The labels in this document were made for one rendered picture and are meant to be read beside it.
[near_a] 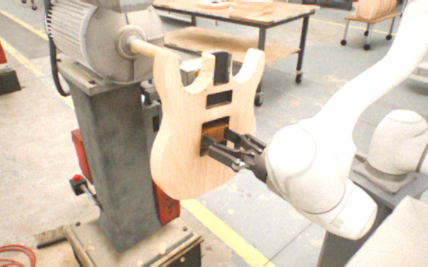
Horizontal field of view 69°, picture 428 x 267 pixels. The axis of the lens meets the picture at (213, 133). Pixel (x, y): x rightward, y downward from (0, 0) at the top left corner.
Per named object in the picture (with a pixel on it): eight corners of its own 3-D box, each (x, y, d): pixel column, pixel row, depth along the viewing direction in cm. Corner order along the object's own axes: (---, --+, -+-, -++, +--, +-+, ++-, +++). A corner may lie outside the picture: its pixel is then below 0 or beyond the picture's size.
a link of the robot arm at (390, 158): (375, 146, 133) (390, 99, 122) (422, 164, 122) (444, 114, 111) (359, 162, 123) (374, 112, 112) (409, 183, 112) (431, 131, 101)
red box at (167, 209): (135, 201, 168) (126, 144, 150) (156, 190, 176) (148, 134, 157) (161, 227, 152) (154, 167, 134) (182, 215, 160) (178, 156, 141)
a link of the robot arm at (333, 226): (317, 171, 71) (302, 147, 61) (388, 207, 61) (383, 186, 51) (292, 211, 70) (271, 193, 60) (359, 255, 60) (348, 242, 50)
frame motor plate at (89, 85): (51, 68, 119) (48, 57, 117) (110, 55, 133) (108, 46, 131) (90, 97, 96) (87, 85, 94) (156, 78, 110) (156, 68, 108)
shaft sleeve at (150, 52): (138, 36, 87) (143, 46, 89) (129, 44, 86) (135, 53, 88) (176, 51, 75) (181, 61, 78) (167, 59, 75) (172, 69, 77)
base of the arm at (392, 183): (367, 151, 140) (370, 141, 137) (419, 177, 124) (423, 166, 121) (342, 165, 131) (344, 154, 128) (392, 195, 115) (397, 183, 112)
